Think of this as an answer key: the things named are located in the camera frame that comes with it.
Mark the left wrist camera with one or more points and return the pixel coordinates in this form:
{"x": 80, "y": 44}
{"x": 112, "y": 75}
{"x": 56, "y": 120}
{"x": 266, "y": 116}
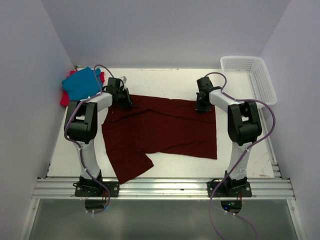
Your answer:
{"x": 124, "y": 79}

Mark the white plastic basket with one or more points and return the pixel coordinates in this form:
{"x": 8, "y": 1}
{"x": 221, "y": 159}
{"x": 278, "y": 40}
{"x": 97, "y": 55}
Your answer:
{"x": 248, "y": 78}

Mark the folded pink t-shirt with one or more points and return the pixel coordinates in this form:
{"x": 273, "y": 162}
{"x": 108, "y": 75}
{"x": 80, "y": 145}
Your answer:
{"x": 65, "y": 99}

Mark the dark red t-shirt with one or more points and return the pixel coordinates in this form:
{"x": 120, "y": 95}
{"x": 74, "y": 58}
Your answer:
{"x": 152, "y": 125}

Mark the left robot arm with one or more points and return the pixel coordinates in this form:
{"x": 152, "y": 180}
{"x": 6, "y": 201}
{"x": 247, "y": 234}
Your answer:
{"x": 81, "y": 122}

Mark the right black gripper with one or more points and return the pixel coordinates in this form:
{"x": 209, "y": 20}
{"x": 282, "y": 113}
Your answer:
{"x": 200, "y": 108}

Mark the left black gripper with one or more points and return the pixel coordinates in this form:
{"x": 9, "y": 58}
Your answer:
{"x": 128, "y": 103}

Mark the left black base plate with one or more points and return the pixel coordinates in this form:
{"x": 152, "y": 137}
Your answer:
{"x": 92, "y": 189}

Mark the aluminium mounting rail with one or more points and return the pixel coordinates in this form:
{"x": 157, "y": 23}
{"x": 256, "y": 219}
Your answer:
{"x": 171, "y": 188}

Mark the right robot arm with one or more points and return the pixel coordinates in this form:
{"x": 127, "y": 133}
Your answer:
{"x": 243, "y": 124}

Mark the folded blue t-shirt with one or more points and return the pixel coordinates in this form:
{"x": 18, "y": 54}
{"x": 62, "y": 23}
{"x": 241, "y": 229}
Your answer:
{"x": 82, "y": 84}

